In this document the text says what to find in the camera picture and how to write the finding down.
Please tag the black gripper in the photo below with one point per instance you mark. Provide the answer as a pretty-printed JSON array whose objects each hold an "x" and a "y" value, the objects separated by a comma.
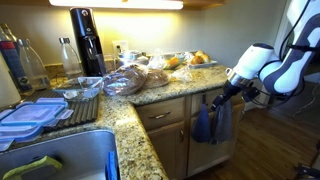
[{"x": 231, "y": 89}]

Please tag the blue terry cloth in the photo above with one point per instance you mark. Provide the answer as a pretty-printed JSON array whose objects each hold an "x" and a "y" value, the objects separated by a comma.
[{"x": 201, "y": 128}]

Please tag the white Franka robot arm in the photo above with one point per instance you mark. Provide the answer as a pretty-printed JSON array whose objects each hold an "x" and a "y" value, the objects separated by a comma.
[{"x": 253, "y": 60}]

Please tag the wide wooden drawer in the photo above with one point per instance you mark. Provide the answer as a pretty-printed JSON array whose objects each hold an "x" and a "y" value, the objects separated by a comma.
[{"x": 196, "y": 98}]

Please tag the small wooden drawer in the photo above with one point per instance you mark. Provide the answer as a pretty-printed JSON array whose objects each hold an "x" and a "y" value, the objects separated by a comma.
[{"x": 173, "y": 106}]

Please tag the green sponge cloth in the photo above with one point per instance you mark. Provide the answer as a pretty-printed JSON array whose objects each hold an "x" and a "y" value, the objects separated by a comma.
[{"x": 33, "y": 165}]

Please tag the gray hanging towel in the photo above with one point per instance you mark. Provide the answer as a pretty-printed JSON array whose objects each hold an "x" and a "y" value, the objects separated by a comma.
[{"x": 222, "y": 125}]

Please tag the white rectangular tray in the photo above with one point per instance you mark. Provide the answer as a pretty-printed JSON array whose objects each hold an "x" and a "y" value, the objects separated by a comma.
[{"x": 210, "y": 63}]

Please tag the golden bread bun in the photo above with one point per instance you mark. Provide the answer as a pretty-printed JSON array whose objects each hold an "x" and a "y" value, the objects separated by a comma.
[
  {"x": 206, "y": 58},
  {"x": 199, "y": 53},
  {"x": 197, "y": 60}
]

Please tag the crumpled clear plastic bag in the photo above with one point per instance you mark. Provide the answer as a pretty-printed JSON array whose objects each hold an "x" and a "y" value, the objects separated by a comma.
[{"x": 182, "y": 76}]

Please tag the wooden cabinet door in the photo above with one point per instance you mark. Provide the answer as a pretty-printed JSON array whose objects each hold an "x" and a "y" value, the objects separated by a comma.
[
  {"x": 165, "y": 150},
  {"x": 206, "y": 156}
]

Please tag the glass fruit bowl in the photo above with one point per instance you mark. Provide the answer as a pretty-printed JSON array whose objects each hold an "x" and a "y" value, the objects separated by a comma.
[{"x": 178, "y": 63}]

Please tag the yellow orange fruit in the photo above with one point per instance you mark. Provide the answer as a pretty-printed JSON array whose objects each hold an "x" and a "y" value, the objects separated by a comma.
[{"x": 173, "y": 61}]

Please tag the bagged light bread loaf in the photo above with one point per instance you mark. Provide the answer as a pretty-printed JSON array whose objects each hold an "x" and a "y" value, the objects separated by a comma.
[{"x": 156, "y": 78}]

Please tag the knotted clear plastic bag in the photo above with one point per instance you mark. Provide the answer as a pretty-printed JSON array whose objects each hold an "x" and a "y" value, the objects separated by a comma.
[{"x": 157, "y": 60}]

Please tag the bagged dark bread loaf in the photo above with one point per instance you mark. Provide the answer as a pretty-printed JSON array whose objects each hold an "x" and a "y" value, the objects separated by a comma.
[{"x": 125, "y": 80}]

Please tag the black stand base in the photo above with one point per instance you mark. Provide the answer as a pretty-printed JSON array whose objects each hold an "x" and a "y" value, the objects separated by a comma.
[{"x": 306, "y": 171}]

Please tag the blue sponge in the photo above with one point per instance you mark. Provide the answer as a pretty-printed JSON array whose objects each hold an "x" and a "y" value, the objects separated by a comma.
[{"x": 111, "y": 166}]

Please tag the dark ribbed drying mat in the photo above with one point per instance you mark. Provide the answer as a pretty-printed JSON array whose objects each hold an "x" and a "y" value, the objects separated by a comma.
[{"x": 85, "y": 111}]

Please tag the square glass bowl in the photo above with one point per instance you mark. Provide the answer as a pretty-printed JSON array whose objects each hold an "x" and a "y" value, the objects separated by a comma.
[{"x": 80, "y": 89}]

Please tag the under-cabinet light strip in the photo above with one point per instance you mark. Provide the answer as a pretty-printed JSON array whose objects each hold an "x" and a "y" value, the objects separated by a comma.
[{"x": 116, "y": 4}]

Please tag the black soda maker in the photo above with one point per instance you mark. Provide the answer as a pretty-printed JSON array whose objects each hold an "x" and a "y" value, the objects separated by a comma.
[{"x": 88, "y": 41}]

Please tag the clear bottle silver cap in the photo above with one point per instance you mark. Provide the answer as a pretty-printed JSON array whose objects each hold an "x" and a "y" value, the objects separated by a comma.
[{"x": 70, "y": 58}]

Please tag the stainless steel sink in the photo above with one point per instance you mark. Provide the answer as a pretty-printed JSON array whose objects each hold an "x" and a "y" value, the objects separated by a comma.
[{"x": 66, "y": 153}]

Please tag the clear plastic bottle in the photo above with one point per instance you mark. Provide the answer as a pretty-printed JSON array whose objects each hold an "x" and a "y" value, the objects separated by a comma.
[{"x": 33, "y": 68}]

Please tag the dark bottle blue label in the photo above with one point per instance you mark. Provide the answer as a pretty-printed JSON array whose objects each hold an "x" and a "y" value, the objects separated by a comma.
[{"x": 13, "y": 63}]

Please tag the white paper towel roll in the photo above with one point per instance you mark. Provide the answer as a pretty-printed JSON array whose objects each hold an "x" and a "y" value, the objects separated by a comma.
[{"x": 8, "y": 85}]

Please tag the white wall outlet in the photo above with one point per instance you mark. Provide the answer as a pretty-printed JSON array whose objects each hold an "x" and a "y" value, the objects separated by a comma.
[{"x": 120, "y": 47}]

